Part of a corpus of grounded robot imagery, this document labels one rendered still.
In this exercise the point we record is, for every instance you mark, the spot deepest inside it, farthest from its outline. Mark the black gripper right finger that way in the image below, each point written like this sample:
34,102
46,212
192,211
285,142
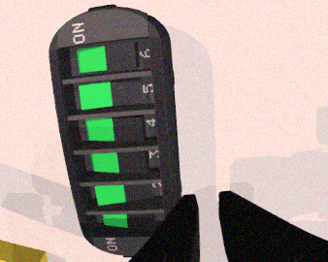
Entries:
250,234

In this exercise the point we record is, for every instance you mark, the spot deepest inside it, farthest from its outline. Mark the dark grey switch controller unit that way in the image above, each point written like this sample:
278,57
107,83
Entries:
114,94

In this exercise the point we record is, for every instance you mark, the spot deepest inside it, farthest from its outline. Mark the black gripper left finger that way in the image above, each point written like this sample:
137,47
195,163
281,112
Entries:
177,238

